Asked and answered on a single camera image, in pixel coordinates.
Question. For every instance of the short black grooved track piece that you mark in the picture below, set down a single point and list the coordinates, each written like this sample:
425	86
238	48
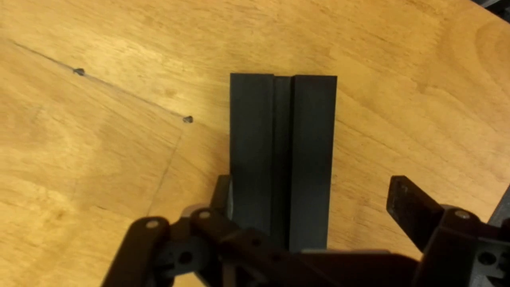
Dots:
281	160

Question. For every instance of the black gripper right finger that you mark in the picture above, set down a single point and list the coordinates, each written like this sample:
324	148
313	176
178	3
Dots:
456	249

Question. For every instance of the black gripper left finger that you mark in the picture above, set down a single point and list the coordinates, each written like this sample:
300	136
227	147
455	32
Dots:
160	249

